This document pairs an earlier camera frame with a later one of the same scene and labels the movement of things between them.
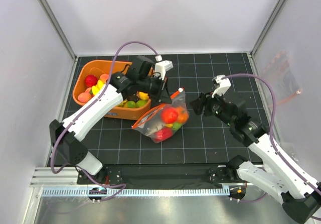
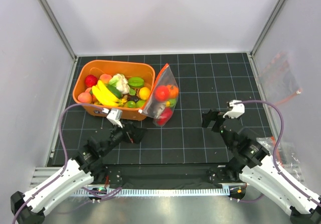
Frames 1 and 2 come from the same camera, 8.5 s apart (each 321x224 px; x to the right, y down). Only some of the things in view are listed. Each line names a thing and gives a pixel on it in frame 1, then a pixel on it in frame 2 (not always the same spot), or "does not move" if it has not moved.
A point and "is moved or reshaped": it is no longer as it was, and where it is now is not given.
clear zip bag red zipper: (161, 122) is moved or reshaped
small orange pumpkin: (183, 115) to (173, 91)
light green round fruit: (176, 126) to (173, 102)
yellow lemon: (143, 96) does not move
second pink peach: (104, 77) does not move
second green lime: (140, 103) does not move
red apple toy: (90, 80) does not move
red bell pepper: (163, 134) to (165, 117)
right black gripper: (205, 100) to (211, 115)
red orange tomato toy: (169, 115) is moved or reshaped
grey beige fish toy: (149, 129) to (155, 109)
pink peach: (84, 97) does not move
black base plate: (162, 176) does not move
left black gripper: (165, 97) to (136, 134)
